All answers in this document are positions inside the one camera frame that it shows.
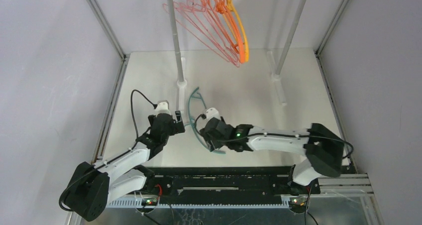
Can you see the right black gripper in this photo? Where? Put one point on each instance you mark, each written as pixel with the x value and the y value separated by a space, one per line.
pixel 204 133

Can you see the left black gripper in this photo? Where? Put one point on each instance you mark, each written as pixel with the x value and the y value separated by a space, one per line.
pixel 177 127

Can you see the yellow plastic hanger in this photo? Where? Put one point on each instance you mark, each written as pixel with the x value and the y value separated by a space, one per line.
pixel 241 40

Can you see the large orange plastic hanger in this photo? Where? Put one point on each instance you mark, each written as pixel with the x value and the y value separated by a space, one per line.
pixel 221 29

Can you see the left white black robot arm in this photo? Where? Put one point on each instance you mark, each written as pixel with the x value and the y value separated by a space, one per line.
pixel 93 186

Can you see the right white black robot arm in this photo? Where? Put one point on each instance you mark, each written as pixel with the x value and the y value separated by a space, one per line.
pixel 323 150

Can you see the white hanger rack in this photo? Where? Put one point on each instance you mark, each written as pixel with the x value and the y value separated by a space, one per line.
pixel 276 75

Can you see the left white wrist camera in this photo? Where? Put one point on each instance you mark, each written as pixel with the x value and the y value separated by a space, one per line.
pixel 162 107

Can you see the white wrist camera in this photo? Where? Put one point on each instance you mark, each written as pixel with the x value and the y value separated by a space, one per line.
pixel 162 107
pixel 212 113

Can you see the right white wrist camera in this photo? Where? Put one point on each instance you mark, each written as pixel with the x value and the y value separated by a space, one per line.
pixel 212 113

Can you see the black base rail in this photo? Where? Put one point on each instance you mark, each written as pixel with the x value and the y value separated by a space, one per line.
pixel 233 186

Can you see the aluminium frame post left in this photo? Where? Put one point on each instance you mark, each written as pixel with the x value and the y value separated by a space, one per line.
pixel 109 33

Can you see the aluminium frame post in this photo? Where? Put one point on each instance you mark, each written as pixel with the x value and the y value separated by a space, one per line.
pixel 109 33
pixel 319 56

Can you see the aluminium frame post right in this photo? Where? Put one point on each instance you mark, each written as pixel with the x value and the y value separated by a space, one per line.
pixel 319 56

